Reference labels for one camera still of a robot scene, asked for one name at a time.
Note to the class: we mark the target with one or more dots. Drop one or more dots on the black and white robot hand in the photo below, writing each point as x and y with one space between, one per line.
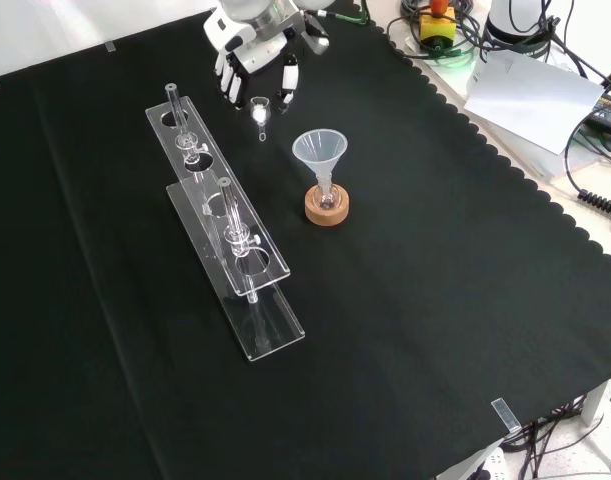
250 47

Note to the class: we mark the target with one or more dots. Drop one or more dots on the white NaCl powder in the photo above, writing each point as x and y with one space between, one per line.
258 115

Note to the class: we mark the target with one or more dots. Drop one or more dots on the translucent plastic funnel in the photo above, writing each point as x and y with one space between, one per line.
319 150

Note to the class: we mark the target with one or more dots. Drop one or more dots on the small glass round-bottom flask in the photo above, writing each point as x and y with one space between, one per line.
328 200

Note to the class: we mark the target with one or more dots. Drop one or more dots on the clear acrylic funnel stand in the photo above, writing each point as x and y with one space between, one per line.
265 330

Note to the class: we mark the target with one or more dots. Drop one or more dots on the yellow emergency stop button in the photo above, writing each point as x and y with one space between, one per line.
437 27

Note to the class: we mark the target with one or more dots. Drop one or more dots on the pale paper sheet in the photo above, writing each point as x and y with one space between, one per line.
530 95

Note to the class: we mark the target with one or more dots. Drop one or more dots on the black bench cloth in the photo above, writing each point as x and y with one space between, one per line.
410 300

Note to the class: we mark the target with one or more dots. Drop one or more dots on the white board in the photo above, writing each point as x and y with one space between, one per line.
545 162

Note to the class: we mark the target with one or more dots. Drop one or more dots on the black power adapter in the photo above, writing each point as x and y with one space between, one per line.
607 117

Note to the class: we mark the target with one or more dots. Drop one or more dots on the clear tape piece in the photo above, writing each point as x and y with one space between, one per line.
506 415

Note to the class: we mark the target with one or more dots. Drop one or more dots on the white power strip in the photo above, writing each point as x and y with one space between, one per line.
490 462

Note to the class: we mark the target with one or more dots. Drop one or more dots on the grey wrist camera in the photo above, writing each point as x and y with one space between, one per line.
316 42

